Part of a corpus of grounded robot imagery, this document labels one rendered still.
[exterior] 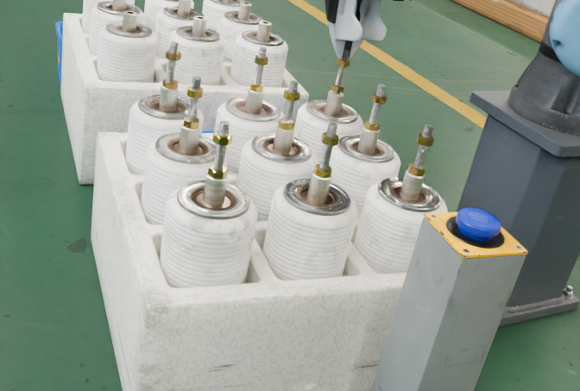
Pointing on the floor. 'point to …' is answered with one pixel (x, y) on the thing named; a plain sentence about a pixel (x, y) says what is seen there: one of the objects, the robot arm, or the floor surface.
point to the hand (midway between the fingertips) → (343, 47)
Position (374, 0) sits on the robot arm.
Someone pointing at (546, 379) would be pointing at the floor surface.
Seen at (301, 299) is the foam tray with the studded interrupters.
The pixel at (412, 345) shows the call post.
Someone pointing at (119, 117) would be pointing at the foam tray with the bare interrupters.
